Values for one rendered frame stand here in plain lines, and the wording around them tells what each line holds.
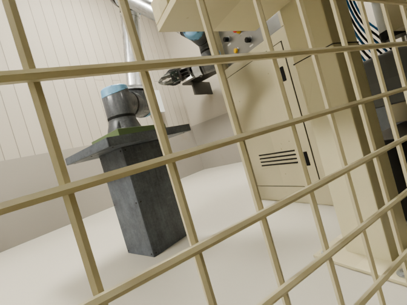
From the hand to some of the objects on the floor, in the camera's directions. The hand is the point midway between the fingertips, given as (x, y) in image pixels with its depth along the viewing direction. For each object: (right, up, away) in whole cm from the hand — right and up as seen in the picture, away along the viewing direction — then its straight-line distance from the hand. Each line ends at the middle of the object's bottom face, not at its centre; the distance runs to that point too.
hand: (160, 81), depth 137 cm
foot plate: (+78, -70, -64) cm, 123 cm away
